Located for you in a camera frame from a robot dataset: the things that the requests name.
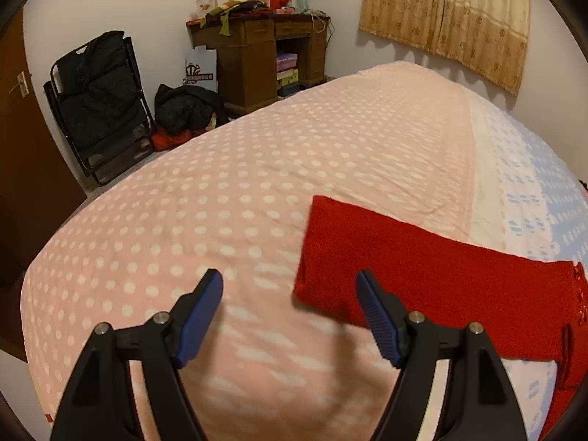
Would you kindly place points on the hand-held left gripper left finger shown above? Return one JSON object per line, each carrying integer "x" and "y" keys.
{"x": 202, "y": 317}

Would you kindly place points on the white printed box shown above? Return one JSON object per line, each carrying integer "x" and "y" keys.
{"x": 206, "y": 4}

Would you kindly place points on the black folding chair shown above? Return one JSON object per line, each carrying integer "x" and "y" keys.
{"x": 92, "y": 101}

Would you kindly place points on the brown wooden door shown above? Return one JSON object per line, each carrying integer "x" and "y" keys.
{"x": 27, "y": 170}

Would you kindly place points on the pink purple box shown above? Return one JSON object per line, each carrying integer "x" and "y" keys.
{"x": 287, "y": 61}

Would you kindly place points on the red knit sweater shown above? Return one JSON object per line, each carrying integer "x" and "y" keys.
{"x": 413, "y": 275}

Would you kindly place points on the black jacket pile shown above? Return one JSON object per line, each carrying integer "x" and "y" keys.
{"x": 183, "y": 105}

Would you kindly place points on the red cloth on floor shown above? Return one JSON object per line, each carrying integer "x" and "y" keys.
{"x": 167, "y": 140}

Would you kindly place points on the pink and blue dotted quilt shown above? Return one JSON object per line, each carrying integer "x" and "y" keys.
{"x": 229, "y": 193}

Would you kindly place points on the clutter pile on desk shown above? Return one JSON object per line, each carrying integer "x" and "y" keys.
{"x": 239, "y": 7}

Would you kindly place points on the beige patterned curtain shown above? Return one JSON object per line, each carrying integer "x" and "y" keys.
{"x": 413, "y": 9}

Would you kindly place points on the white paper bag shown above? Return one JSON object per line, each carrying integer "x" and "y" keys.
{"x": 200, "y": 66}

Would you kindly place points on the brown wooden desk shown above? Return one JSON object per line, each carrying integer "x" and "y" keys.
{"x": 248, "y": 73}

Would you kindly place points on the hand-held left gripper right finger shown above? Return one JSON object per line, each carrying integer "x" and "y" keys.
{"x": 379, "y": 317}

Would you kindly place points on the yellow box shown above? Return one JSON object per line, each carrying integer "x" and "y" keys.
{"x": 288, "y": 78}

